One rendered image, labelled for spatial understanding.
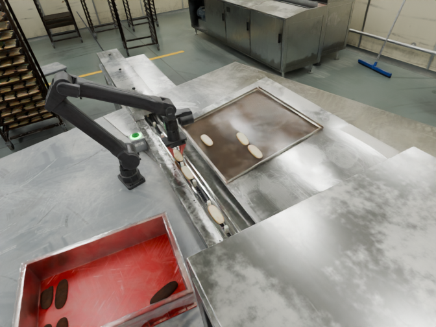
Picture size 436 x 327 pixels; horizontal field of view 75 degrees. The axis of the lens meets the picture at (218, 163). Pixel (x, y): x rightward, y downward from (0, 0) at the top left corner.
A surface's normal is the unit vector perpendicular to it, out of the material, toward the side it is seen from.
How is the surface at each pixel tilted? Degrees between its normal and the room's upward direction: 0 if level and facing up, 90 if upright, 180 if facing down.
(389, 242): 0
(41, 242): 0
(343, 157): 10
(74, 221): 0
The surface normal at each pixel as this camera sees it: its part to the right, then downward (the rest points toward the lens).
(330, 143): -0.23, -0.69
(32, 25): 0.46, 0.54
